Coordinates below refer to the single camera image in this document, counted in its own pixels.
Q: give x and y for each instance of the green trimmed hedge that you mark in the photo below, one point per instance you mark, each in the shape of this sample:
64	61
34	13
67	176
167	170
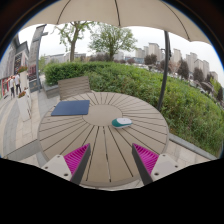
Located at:
150	90

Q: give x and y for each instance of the white and teal computer mouse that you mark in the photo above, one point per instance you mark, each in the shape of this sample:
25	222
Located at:
122	122

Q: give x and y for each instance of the grey building with shopfront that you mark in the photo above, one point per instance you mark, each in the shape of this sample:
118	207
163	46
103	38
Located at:
10	63

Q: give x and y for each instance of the group of distant high-rise buildings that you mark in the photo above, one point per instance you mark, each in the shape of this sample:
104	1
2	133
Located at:
195	63

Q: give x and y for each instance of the round dense-crowned tree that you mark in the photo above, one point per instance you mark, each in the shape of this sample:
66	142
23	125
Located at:
111	38

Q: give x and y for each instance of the tall thin-crowned tree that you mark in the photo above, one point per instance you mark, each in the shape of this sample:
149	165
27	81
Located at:
74	36

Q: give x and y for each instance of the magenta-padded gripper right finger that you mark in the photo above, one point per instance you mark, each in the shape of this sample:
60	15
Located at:
146	159

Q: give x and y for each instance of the beige parasol canopy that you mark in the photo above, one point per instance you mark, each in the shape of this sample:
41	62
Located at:
110	11

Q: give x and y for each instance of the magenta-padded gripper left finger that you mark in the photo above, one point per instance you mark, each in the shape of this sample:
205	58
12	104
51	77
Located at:
76	159

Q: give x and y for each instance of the curved dark parasol pole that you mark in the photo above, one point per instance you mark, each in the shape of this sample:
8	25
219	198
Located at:
165	66

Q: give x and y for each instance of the person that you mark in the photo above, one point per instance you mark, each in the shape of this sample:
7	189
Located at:
17	82
12	86

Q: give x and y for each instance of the tall grey sign pillar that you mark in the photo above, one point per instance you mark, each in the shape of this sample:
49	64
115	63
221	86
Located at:
35	56

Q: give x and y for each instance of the slatted beige garden chair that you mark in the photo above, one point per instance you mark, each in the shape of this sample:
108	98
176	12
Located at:
73	87

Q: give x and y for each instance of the white planter with flowers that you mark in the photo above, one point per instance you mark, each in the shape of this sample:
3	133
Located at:
24	78
23	105

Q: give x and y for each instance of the dark blue mouse pad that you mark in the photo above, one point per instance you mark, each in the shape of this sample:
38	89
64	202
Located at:
70	108

